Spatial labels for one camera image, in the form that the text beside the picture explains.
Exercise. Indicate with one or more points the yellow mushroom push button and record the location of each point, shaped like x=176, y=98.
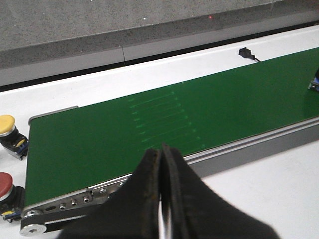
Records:
x=11, y=139

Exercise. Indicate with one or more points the green conveyor belt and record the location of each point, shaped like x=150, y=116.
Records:
x=78, y=157

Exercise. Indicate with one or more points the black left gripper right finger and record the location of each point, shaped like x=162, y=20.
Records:
x=192, y=210

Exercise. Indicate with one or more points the red mushroom push button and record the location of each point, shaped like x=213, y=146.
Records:
x=11, y=198
x=314, y=84

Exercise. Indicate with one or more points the small black sensor block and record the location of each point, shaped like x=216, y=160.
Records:
x=247, y=53

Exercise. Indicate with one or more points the grey stone counter slab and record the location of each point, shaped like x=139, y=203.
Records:
x=33, y=31

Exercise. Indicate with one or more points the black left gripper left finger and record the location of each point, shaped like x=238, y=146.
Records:
x=130, y=213

